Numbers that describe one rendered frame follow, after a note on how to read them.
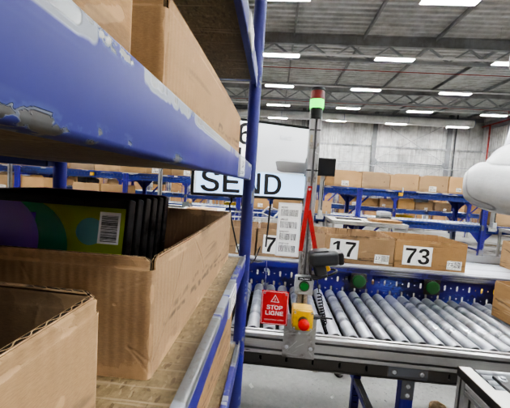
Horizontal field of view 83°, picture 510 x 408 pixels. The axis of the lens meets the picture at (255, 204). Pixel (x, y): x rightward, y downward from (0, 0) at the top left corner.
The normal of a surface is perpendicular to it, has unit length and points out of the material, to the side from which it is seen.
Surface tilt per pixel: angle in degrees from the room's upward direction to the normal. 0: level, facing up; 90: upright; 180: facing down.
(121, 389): 0
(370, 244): 90
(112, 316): 91
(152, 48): 90
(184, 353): 0
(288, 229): 90
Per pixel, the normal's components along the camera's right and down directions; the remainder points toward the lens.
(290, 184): 0.28, 0.01
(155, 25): -0.07, 0.07
